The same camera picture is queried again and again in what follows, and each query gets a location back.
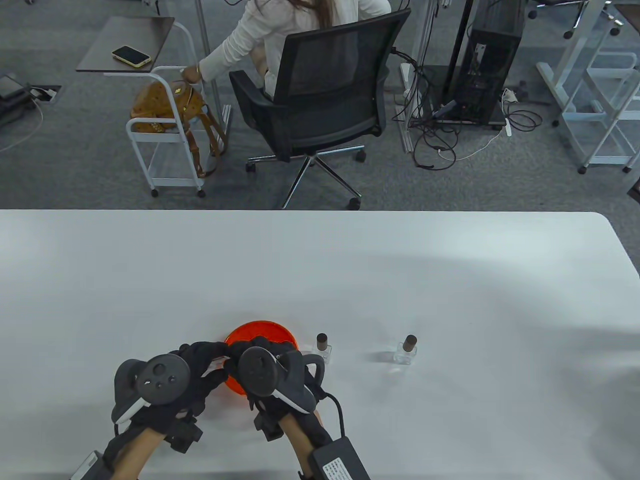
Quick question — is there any black wrist sensor box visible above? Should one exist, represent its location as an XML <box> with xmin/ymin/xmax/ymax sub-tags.
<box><xmin>307</xmin><ymin>436</ymin><xmax>372</xmax><ymax>480</ymax></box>
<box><xmin>70</xmin><ymin>450</ymin><xmax>113</xmax><ymax>480</ymax></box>

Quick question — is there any grey left hand controller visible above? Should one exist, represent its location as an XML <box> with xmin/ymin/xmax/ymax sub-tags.
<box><xmin>111</xmin><ymin>353</ymin><xmax>192</xmax><ymax>425</ymax></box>

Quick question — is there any brown leather bag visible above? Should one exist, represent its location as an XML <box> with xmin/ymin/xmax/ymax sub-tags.
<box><xmin>131</xmin><ymin>80</ymin><xmax>230</xmax><ymax>179</ymax></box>

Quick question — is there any orange plastic bowl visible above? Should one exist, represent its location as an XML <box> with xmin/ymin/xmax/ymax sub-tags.
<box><xmin>224</xmin><ymin>320</ymin><xmax>299</xmax><ymax>398</ymax></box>

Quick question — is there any white desk leg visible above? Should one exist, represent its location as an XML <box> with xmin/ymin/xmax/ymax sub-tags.
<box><xmin>399</xmin><ymin>0</ymin><xmax>437</xmax><ymax>153</ymax></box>

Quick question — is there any yellow smartphone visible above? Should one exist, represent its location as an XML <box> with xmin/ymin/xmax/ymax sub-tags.
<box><xmin>111</xmin><ymin>45</ymin><xmax>153</xmax><ymax>69</ymax></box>

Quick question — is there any black right wrist sensor box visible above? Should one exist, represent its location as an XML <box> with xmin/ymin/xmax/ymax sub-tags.
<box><xmin>307</xmin><ymin>436</ymin><xmax>372</xmax><ymax>480</ymax></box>

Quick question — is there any grey hand controller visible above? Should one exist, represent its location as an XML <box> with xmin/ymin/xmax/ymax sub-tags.
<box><xmin>111</xmin><ymin>353</ymin><xmax>192</xmax><ymax>425</ymax></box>
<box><xmin>237</xmin><ymin>347</ymin><xmax>327</xmax><ymax>415</ymax></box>

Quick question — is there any black right glove cable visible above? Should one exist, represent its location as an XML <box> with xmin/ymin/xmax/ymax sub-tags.
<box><xmin>315</xmin><ymin>391</ymin><xmax>347</xmax><ymax>441</ymax></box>

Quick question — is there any black mesh office chair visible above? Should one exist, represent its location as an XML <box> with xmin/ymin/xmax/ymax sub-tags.
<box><xmin>229</xmin><ymin>9</ymin><xmax>412</xmax><ymax>211</ymax></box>

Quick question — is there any person's right forearm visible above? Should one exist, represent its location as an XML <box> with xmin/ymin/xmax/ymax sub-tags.
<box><xmin>277</xmin><ymin>410</ymin><xmax>371</xmax><ymax>480</ymax></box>

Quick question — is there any white desk frame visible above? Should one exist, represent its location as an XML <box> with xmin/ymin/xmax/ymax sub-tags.
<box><xmin>537</xmin><ymin>0</ymin><xmax>618</xmax><ymax>128</ymax></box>

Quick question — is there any grey right hand controller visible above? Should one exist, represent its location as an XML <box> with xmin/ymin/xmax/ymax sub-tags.
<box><xmin>237</xmin><ymin>347</ymin><xmax>327</xmax><ymax>415</ymax></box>

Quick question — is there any person's right hand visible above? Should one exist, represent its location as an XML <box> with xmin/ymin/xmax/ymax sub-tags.
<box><xmin>222</xmin><ymin>336</ymin><xmax>333</xmax><ymax>441</ymax></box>

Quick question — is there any white cart with dark top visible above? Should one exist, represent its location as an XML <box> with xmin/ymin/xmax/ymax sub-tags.
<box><xmin>76</xmin><ymin>16</ymin><xmax>207</xmax><ymax>198</ymax></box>

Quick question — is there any black left wrist sensor box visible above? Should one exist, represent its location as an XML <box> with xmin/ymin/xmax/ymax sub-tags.
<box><xmin>70</xmin><ymin>450</ymin><xmax>113</xmax><ymax>480</ymax></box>

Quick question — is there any black computer tower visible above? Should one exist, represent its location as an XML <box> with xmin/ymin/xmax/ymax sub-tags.
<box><xmin>450</xmin><ymin>0</ymin><xmax>527</xmax><ymax>123</ymax></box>

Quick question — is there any black floor device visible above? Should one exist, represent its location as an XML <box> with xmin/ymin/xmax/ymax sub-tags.
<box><xmin>0</xmin><ymin>74</ymin><xmax>26</xmax><ymax>126</ymax></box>

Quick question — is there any tangle of black cables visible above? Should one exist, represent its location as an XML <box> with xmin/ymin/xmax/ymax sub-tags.
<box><xmin>382</xmin><ymin>45</ymin><xmax>543</xmax><ymax>171</ymax></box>

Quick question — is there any chair base with castors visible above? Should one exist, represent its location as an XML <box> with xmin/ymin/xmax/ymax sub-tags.
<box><xmin>527</xmin><ymin>0</ymin><xmax>623</xmax><ymax>40</ymax></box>

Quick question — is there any person's left hand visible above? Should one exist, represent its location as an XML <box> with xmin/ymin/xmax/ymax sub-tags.
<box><xmin>130</xmin><ymin>341</ymin><xmax>232</xmax><ymax>453</ymax></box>

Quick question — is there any person's left forearm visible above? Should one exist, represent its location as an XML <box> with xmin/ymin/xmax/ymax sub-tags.
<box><xmin>102</xmin><ymin>422</ymin><xmax>168</xmax><ymax>480</ymax></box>

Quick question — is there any white power strip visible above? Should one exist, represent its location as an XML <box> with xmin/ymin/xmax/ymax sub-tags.
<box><xmin>501</xmin><ymin>88</ymin><xmax>514</xmax><ymax>137</ymax></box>

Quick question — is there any white rolling rack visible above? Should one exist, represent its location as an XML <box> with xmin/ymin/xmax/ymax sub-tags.
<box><xmin>560</xmin><ymin>50</ymin><xmax>640</xmax><ymax>175</ymax></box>

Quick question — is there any black desk leg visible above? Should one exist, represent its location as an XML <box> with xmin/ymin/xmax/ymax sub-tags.
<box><xmin>442</xmin><ymin>0</ymin><xmax>475</xmax><ymax>101</ymax></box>

